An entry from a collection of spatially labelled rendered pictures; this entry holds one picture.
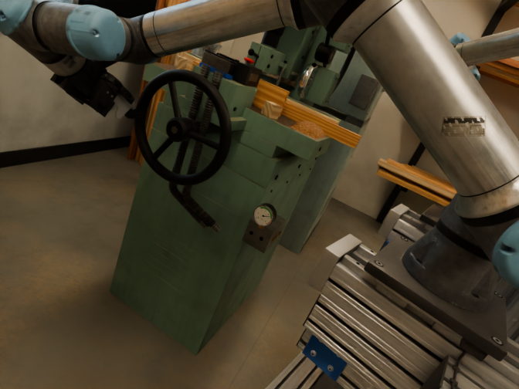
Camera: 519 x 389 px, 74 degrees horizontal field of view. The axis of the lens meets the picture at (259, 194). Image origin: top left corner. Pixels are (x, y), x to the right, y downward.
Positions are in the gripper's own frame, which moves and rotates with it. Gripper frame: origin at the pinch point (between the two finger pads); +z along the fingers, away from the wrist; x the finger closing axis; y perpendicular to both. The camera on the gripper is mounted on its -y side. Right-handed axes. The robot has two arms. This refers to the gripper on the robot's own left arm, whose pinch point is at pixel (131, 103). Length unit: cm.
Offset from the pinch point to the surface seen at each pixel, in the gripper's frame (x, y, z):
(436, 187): 103, -95, 212
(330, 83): 31, -46, 37
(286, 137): 32.9, -15.3, 18.4
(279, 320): 52, 39, 99
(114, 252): -28, 51, 79
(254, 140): 24.4, -11.3, 20.7
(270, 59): 14.8, -36.7, 21.7
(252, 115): 21.3, -16.7, 17.6
